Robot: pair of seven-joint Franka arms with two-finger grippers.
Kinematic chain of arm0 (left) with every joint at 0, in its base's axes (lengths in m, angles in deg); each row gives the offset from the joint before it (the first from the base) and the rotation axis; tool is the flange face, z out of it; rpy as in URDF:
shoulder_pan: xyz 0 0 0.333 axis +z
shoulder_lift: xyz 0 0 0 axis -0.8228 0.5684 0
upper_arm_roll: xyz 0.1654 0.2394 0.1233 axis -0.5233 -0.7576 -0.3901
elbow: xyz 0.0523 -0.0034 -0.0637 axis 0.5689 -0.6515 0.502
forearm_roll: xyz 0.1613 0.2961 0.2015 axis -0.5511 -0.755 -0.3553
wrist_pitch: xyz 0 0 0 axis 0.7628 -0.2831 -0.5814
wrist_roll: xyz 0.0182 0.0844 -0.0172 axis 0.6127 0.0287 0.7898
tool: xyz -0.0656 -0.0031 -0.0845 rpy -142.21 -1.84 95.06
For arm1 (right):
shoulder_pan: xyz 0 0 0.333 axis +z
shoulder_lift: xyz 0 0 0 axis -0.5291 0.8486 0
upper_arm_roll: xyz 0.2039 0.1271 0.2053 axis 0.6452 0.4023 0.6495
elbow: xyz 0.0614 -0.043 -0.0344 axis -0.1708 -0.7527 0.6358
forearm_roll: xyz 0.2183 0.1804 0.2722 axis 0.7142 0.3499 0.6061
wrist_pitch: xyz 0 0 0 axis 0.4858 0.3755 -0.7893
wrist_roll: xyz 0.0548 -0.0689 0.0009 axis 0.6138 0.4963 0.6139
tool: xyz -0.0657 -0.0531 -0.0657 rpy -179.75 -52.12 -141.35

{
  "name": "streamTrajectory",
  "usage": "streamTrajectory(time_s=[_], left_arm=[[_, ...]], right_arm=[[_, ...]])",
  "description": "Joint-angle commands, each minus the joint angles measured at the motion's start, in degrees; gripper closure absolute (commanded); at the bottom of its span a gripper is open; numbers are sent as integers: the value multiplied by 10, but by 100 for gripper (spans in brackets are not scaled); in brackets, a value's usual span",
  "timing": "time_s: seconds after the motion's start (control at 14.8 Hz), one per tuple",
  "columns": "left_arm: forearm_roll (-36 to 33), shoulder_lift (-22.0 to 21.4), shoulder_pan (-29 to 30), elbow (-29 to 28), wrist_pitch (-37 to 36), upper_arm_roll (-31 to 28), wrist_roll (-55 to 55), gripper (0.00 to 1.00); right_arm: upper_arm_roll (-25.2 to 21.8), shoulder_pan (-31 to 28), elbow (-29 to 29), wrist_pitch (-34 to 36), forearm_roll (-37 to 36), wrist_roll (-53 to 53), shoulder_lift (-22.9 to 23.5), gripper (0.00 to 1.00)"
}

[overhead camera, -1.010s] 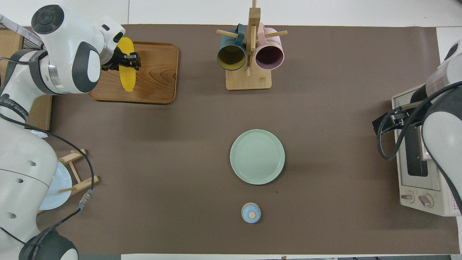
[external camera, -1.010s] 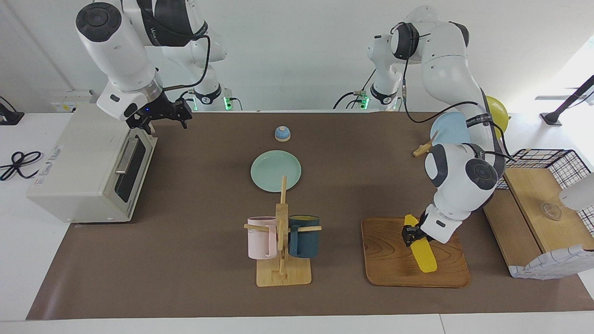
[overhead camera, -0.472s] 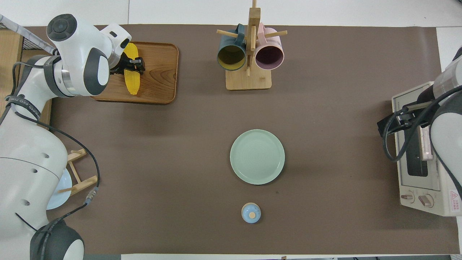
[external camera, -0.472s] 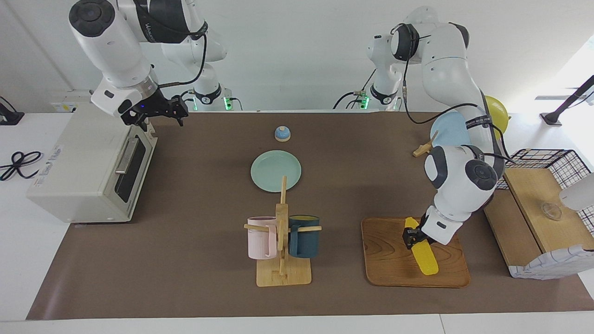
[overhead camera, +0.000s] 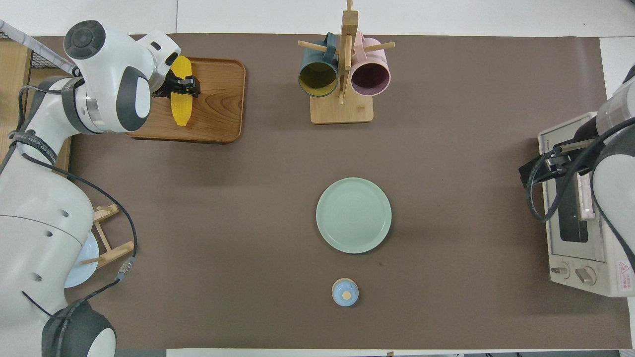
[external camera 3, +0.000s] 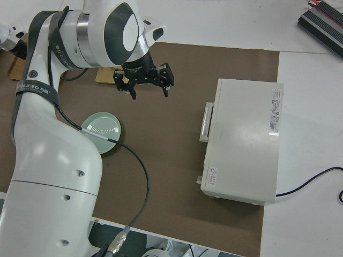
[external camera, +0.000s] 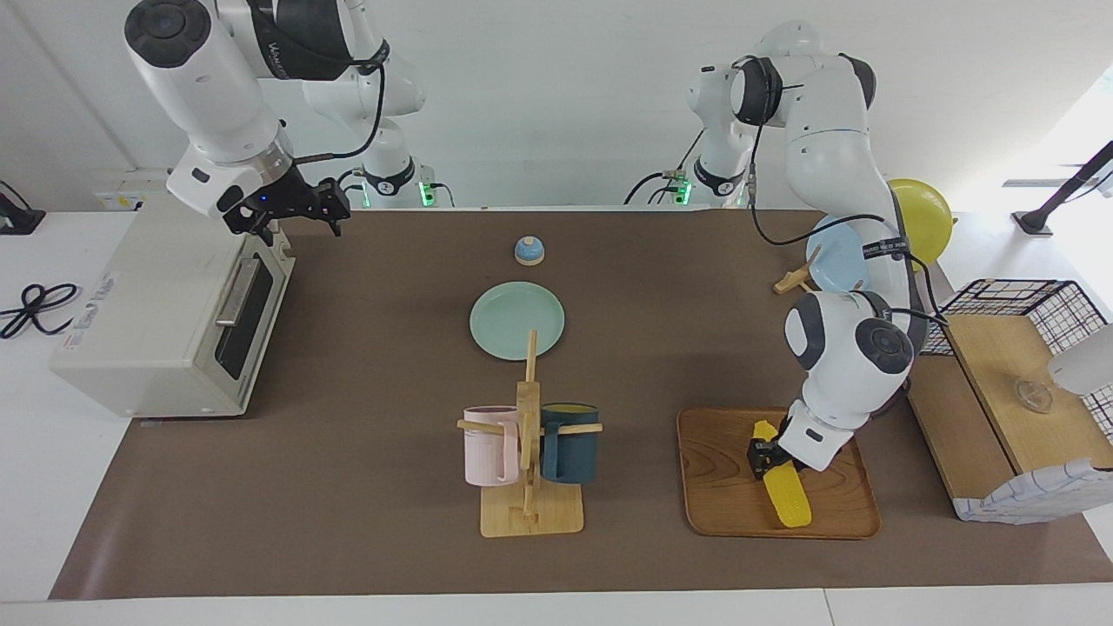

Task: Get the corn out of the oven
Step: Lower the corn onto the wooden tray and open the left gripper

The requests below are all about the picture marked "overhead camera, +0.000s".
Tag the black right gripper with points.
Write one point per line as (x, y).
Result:
(555, 163)

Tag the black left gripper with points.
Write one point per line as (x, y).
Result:
(173, 85)

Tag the yellow corn cob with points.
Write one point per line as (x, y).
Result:
(181, 111)

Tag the cream toaster oven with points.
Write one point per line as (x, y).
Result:
(575, 253)

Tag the pale green plate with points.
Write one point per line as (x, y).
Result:
(353, 215)

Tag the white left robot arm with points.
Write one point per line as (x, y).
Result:
(44, 223)

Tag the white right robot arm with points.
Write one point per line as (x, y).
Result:
(615, 193)

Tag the wooden serving tray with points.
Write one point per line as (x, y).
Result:
(218, 109)

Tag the dark teal mug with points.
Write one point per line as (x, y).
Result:
(317, 79)

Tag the brown table mat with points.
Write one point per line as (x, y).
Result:
(317, 148)

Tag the wooden mug tree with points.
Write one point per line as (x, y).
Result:
(342, 111)

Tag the pink mug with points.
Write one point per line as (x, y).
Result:
(369, 77)

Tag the wooden plate rack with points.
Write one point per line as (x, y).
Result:
(111, 253)

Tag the light blue plate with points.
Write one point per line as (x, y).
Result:
(84, 270)

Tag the blue call bell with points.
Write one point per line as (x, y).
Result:
(345, 292)

